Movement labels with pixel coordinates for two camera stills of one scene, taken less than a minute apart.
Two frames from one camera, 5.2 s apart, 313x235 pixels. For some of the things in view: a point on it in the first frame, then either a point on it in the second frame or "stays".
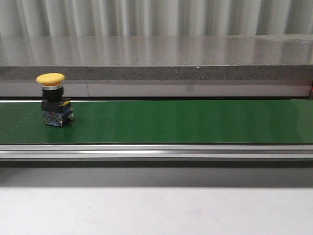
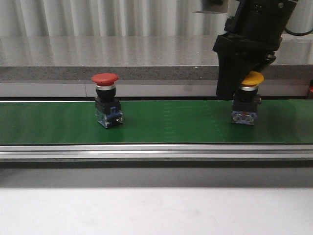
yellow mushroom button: (56, 107) -> (246, 100)
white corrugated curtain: (154, 18) stays
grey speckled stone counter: (159, 58) stays
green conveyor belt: (255, 122) stays
